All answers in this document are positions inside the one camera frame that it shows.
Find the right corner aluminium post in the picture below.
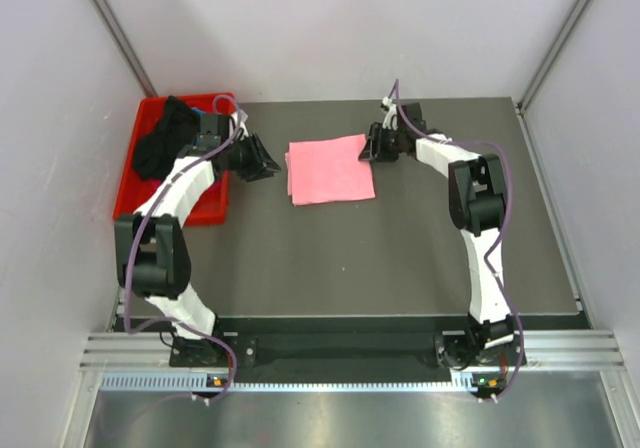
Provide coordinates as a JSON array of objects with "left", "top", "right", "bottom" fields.
[{"left": 515, "top": 0, "right": 594, "bottom": 117}]

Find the left corner aluminium post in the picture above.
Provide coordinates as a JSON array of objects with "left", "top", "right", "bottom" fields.
[{"left": 89, "top": 0, "right": 157, "bottom": 97}]

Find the slotted cable duct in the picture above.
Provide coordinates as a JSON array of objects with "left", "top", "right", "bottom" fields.
[{"left": 100, "top": 372, "right": 498, "bottom": 393}]

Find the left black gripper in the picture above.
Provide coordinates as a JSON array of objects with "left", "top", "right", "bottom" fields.
[{"left": 221, "top": 131, "right": 281, "bottom": 182}]

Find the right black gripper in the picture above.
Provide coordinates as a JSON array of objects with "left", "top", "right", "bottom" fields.
[{"left": 358, "top": 124, "right": 405, "bottom": 164}]

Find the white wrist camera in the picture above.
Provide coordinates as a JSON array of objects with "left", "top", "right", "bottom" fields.
[
  {"left": 380, "top": 97, "right": 398, "bottom": 131},
  {"left": 231, "top": 109, "right": 250, "bottom": 140}
]

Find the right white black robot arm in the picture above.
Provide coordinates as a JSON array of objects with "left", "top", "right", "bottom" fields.
[{"left": 359, "top": 96, "right": 515, "bottom": 370}]

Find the aluminium frame rail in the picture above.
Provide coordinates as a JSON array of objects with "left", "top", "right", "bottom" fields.
[{"left": 80, "top": 330, "right": 625, "bottom": 371}]

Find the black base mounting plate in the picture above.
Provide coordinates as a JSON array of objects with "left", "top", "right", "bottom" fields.
[{"left": 169, "top": 315, "right": 526, "bottom": 382}]

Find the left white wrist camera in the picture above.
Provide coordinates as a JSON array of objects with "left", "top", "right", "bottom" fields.
[{"left": 231, "top": 109, "right": 250, "bottom": 140}]

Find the corner aluminium post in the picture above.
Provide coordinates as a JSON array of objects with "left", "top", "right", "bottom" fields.
[
  {"left": 89, "top": 0, "right": 157, "bottom": 97},
  {"left": 515, "top": 0, "right": 594, "bottom": 117}
]

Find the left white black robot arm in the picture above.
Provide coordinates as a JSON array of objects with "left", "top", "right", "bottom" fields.
[{"left": 115, "top": 109, "right": 280, "bottom": 366}]

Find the pink t shirt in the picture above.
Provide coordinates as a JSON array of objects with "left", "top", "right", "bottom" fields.
[{"left": 285, "top": 134, "right": 376, "bottom": 206}]

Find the magenta t shirt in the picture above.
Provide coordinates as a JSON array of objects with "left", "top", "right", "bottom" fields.
[{"left": 210, "top": 178, "right": 224, "bottom": 191}]

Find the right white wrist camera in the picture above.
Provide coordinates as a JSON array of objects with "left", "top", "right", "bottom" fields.
[{"left": 380, "top": 97, "right": 398, "bottom": 131}]

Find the black t shirt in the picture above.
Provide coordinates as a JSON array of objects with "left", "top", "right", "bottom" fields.
[{"left": 132, "top": 96, "right": 200, "bottom": 181}]

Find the red plastic bin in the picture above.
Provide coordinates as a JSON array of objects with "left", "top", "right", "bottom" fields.
[{"left": 112, "top": 97, "right": 230, "bottom": 226}]

